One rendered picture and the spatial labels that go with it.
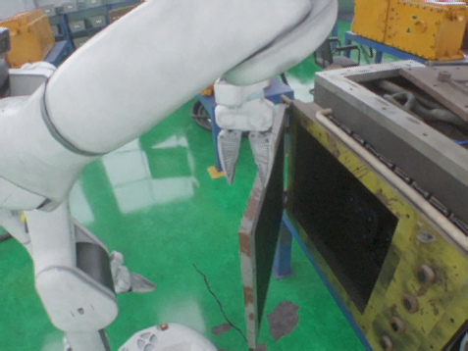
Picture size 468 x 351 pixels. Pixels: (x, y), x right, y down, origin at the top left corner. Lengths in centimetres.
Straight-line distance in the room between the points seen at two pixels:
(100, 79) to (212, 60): 7
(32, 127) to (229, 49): 16
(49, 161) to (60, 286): 47
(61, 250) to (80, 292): 10
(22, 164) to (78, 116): 10
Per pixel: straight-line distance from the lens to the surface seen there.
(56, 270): 70
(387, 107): 95
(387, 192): 83
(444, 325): 85
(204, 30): 19
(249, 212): 72
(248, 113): 54
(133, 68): 20
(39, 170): 30
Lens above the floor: 171
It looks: 36 degrees down
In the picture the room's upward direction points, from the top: 5 degrees counter-clockwise
